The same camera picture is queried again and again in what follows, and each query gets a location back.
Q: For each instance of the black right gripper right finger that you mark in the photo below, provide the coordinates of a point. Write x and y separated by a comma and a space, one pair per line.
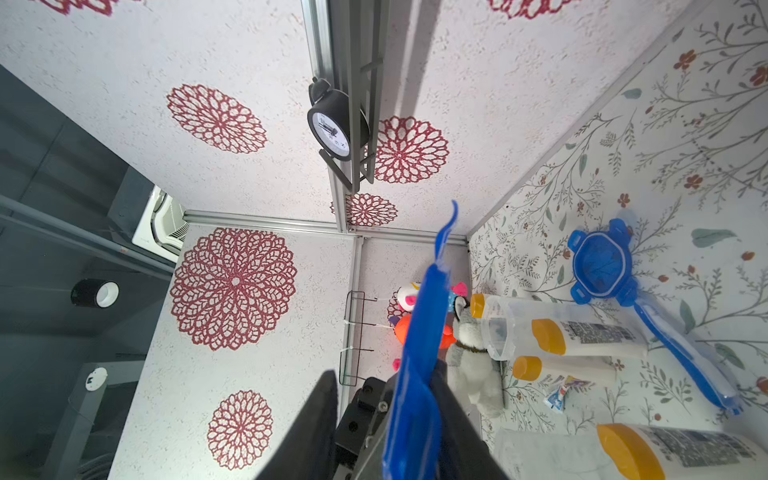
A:
462, 453

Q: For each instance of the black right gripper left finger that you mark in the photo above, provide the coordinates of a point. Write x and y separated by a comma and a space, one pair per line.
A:
308, 449

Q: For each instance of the blue lid front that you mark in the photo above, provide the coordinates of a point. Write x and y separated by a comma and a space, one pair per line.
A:
414, 428

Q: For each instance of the yellow cap bottle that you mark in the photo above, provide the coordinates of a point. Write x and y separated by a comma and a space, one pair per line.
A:
586, 369
571, 338
477, 306
645, 452

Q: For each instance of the clear plastic container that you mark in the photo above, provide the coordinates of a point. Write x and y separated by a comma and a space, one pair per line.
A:
527, 455
506, 326

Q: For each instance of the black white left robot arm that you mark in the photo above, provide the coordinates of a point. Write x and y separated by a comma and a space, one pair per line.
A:
360, 436

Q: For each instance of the small toothpaste tube left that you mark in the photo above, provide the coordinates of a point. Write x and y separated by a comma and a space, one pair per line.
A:
555, 400

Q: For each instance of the white pink plush top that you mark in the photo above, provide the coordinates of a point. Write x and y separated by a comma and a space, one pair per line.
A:
406, 296

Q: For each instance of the blue toothbrush case back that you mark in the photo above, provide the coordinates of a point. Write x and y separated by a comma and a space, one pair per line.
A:
714, 385

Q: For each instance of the black alarm clock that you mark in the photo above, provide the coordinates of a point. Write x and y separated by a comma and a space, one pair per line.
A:
328, 119

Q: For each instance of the grey wall shelf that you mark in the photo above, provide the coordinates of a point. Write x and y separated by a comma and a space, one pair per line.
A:
352, 42

